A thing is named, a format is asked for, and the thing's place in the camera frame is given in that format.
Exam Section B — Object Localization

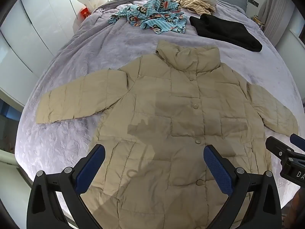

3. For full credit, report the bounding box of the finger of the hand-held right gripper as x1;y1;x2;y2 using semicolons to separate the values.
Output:
265;136;296;159
290;134;305;152

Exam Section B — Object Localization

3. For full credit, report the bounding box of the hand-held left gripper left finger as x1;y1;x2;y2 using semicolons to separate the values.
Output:
27;144;106;229

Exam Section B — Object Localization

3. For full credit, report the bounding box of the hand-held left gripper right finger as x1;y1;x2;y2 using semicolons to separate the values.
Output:
203;144;283;229

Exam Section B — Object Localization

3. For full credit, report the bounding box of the beige puffer jacket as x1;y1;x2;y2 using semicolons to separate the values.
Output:
36;40;299;229

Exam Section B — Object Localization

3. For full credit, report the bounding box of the person's right forearm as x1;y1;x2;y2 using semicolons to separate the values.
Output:
282;185;305;211

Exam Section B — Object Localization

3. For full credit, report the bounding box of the lavender bed blanket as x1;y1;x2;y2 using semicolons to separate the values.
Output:
14;0;303;211

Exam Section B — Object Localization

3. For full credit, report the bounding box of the grey curtain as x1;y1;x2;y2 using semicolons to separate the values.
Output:
262;0;297;46

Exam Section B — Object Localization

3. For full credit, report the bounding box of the black folded garment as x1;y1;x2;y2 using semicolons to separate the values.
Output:
189;14;263;52

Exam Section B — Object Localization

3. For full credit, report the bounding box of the white wardrobe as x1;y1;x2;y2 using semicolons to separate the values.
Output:
0;0;80;101

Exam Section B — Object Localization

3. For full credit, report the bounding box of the red box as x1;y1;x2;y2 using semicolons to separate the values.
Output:
79;8;92;19

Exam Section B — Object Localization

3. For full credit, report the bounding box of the blue monkey print garment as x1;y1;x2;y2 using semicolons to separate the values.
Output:
109;0;188;34

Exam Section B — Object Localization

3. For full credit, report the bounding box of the cream striped garment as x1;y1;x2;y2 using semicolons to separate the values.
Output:
170;0;217;15

